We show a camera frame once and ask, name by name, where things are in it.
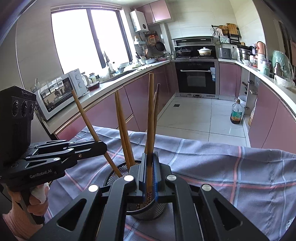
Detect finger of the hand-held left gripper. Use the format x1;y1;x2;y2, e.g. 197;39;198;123
24;148;107;168
30;140;107;152

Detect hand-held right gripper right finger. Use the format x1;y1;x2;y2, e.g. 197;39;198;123
151;152;270;241

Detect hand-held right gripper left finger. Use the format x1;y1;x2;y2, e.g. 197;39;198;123
37;153;148;241

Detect black mesh utensil holder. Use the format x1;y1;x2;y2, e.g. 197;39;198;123
103;159;168;221

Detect brown wooden chopstick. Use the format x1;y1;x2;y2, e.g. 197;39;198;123
146;73;155;200
71;90;122;178

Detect person's left forearm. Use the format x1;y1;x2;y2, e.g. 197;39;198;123
2;210;31;240

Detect person's left hand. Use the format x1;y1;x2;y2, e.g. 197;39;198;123
6;183;50;232

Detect white microwave oven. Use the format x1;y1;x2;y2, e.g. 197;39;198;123
37;69;88;121

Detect grey plaid cloth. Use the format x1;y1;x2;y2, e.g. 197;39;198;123
44;125;296;241

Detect pink kitchen base cabinets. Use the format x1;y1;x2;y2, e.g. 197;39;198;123
39;59;176;142
218;58;296;158

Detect kitchen sink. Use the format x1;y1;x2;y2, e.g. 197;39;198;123
100;68;137;84

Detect large kitchen window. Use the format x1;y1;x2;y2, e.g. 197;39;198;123
51;8;129;75

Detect cooking oil bottle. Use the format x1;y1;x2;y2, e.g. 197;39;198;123
230;98;244;124

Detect black built-in oven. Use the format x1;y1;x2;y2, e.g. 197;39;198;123
174;61;219;96

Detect black cooking pot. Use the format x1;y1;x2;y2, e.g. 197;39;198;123
176;47;192;57

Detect white casserole pot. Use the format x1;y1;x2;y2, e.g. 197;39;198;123
197;47;213;56

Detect built-in stove with hood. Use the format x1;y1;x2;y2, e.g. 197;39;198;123
172;37;216;59

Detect silver box appliance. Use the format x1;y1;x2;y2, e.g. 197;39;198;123
218;47;232;59

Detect stainless steel stockpot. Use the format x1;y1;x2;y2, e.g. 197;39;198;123
239;49;252;61

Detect green fan in plastic cover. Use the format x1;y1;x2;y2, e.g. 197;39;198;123
273;50;293;77

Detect white wall water heater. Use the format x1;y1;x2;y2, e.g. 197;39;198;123
130;10;149;32

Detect pink wall cabinet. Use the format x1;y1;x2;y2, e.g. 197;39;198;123
136;0;173;25

